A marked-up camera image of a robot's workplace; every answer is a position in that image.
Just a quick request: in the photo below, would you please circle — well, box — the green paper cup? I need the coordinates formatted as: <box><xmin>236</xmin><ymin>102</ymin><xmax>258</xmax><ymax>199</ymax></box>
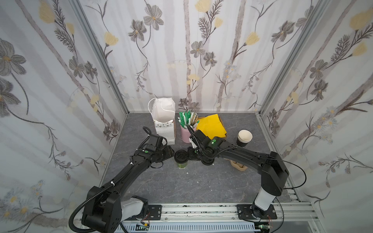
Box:
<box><xmin>177</xmin><ymin>162</ymin><xmax>188</xmax><ymax>169</ymax></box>

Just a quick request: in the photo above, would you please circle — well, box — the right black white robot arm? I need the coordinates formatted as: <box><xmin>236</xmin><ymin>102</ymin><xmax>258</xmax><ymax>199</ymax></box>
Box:
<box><xmin>186</xmin><ymin>139</ymin><xmax>289</xmax><ymax>219</ymax></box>

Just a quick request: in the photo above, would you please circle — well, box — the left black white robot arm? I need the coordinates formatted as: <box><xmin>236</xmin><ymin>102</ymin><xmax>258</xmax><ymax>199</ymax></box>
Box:
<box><xmin>69</xmin><ymin>146</ymin><xmax>174</xmax><ymax>233</ymax></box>

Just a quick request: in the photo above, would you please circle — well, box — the black cup lid stack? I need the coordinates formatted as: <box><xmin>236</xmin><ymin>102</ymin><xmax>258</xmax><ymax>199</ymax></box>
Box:
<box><xmin>201</xmin><ymin>159</ymin><xmax>214</xmax><ymax>166</ymax></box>

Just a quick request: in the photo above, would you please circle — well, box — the pink cup holder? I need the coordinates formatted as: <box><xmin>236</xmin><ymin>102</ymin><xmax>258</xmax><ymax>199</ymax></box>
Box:
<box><xmin>180</xmin><ymin>126</ymin><xmax>191</xmax><ymax>143</ymax></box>

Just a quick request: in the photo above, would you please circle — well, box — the yellow napkins stack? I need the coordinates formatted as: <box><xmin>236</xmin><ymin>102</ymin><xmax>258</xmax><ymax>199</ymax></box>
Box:
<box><xmin>197</xmin><ymin>114</ymin><xmax>227</xmax><ymax>139</ymax></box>

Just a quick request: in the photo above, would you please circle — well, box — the green white straws bundle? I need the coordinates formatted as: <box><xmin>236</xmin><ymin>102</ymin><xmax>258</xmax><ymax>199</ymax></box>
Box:
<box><xmin>178</xmin><ymin>111</ymin><xmax>200</xmax><ymax>129</ymax></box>

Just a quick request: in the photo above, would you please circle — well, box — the brown pulp cup carrier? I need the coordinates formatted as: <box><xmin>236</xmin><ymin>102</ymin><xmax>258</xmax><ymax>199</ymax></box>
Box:
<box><xmin>230</xmin><ymin>160</ymin><xmax>248</xmax><ymax>171</ymax></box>

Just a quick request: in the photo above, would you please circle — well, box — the white patterned paper bag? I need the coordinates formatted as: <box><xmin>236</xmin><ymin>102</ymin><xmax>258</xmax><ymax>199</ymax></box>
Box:
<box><xmin>148</xmin><ymin>98</ymin><xmax>176</xmax><ymax>145</ymax></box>

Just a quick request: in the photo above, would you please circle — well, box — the black paper cup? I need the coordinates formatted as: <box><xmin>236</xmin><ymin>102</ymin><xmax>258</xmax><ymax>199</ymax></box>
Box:
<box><xmin>236</xmin><ymin>130</ymin><xmax>253</xmax><ymax>147</ymax></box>

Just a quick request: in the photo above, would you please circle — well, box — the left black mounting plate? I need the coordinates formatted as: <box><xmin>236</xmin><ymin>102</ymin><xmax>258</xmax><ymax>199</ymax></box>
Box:
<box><xmin>135</xmin><ymin>205</ymin><xmax>162</xmax><ymax>221</ymax></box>

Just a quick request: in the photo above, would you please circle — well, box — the black mounting plate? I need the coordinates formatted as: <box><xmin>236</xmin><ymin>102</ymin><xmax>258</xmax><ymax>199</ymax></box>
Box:
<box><xmin>237</xmin><ymin>204</ymin><xmax>277</xmax><ymax>221</ymax></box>
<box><xmin>135</xmin><ymin>205</ymin><xmax>162</xmax><ymax>221</ymax></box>

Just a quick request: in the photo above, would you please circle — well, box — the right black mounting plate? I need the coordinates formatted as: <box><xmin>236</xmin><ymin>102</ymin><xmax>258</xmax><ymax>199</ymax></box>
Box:
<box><xmin>237</xmin><ymin>204</ymin><xmax>277</xmax><ymax>221</ymax></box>

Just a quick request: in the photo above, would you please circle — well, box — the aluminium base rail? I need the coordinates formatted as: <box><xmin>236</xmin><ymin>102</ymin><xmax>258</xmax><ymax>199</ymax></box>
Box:
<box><xmin>116</xmin><ymin>202</ymin><xmax>324</xmax><ymax>233</ymax></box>

